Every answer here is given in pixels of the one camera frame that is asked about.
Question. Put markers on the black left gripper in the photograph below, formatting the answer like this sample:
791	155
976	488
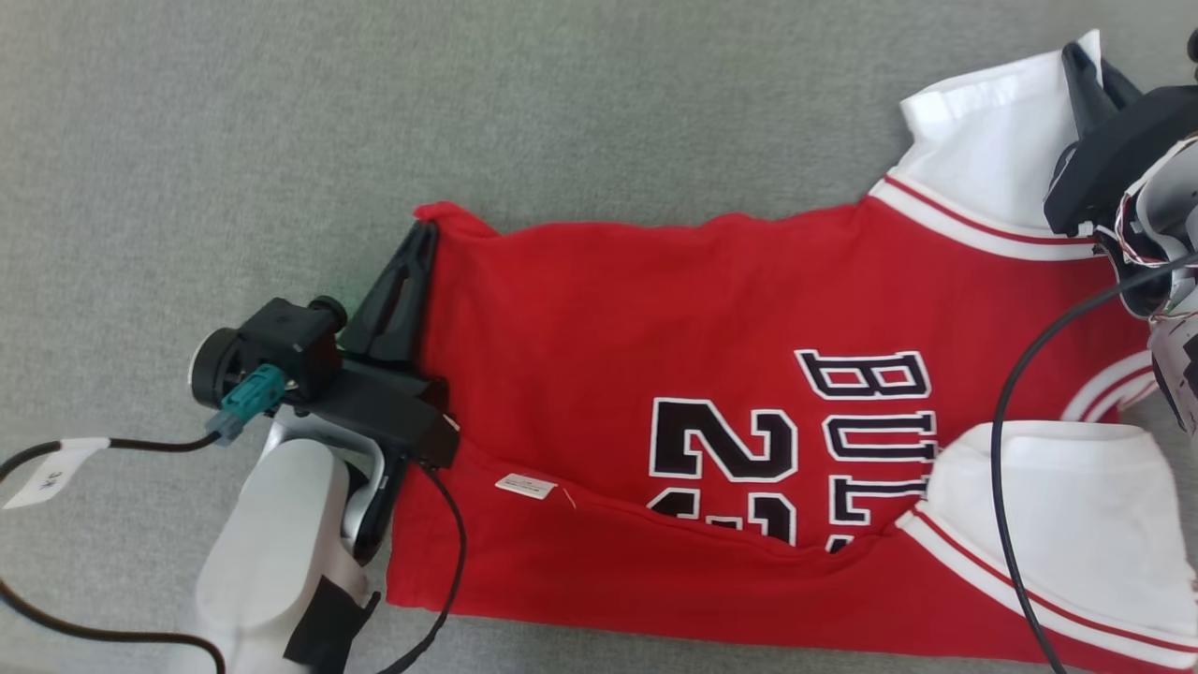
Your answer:
393	412

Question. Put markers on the grey fabric sofa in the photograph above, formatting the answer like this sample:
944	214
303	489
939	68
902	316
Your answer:
281	140

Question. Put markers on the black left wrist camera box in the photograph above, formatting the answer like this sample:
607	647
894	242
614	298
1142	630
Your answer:
290	342

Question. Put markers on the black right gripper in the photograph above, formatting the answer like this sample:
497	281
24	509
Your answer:
1123	140

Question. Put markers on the red white basketball jersey shirt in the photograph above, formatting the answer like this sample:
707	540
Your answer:
580	356

